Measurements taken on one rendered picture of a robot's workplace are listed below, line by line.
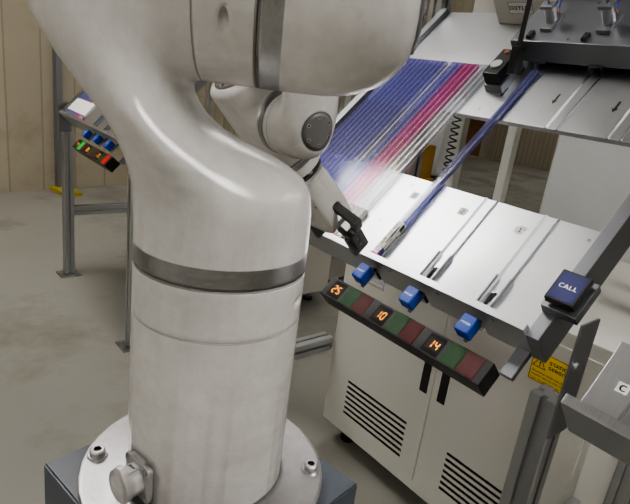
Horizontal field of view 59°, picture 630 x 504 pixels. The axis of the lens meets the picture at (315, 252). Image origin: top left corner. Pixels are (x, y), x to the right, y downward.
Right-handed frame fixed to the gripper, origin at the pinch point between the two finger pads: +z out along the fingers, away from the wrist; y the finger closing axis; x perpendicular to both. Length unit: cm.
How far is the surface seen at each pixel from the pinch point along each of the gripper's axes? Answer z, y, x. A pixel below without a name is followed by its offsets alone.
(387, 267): 8.4, 4.7, 2.2
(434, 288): 8.0, 14.9, 2.3
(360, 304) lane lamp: 11.1, 3.2, -4.8
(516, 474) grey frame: 25.6, 33.4, -10.9
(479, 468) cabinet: 66, 13, -7
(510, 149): 62, -34, 79
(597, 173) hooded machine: 229, -100, 222
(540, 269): 10.2, 25.6, 13.1
